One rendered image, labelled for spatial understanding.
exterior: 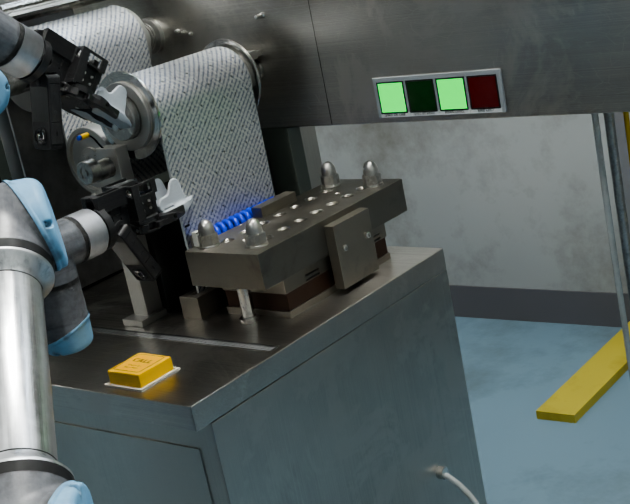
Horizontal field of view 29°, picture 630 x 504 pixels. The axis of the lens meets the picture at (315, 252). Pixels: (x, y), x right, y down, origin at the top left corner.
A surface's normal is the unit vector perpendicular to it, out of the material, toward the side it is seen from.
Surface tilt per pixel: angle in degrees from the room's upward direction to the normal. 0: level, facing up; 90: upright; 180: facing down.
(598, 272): 90
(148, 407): 90
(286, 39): 90
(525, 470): 0
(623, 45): 90
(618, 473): 0
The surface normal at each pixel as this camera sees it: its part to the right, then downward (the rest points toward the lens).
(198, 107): 0.77, 0.04
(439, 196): -0.59, 0.33
